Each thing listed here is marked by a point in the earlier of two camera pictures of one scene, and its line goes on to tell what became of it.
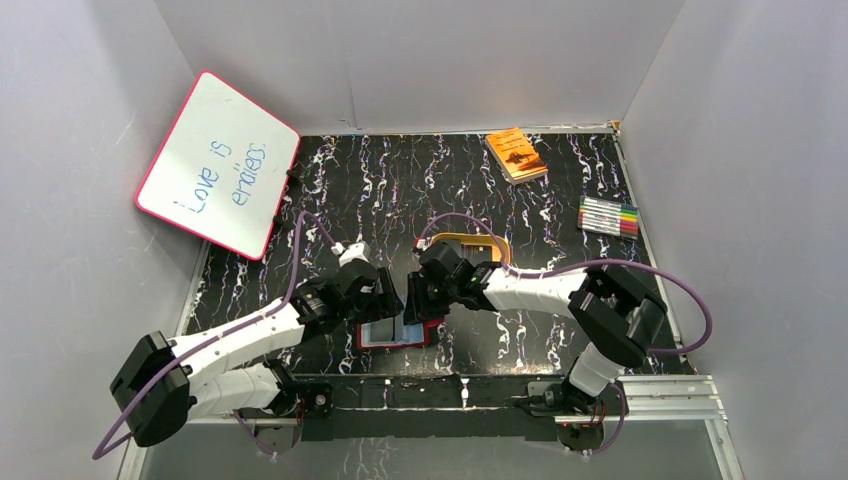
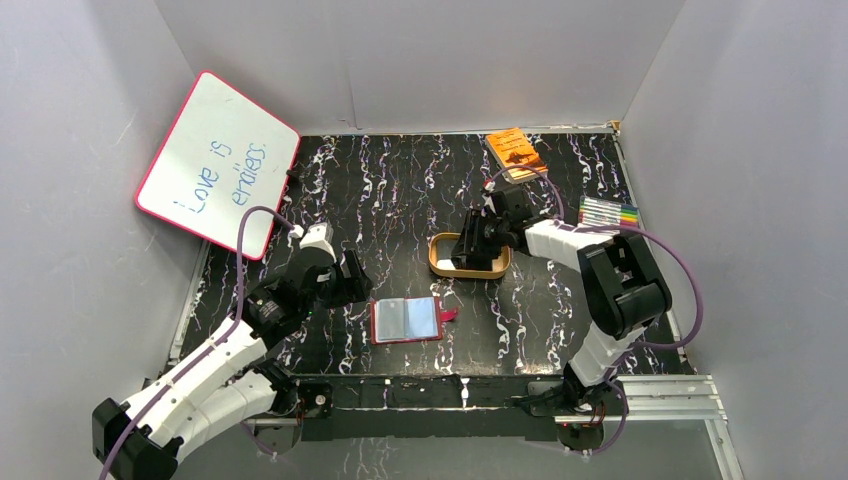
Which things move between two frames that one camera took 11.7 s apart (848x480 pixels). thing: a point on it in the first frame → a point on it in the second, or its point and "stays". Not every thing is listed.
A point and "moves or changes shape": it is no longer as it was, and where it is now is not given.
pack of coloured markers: [608, 217] stays
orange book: [516, 156] stays
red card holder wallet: [391, 333] moves or changes shape
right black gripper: [416, 308] → [474, 221]
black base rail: [389, 408] stays
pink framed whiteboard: [223, 168] stays
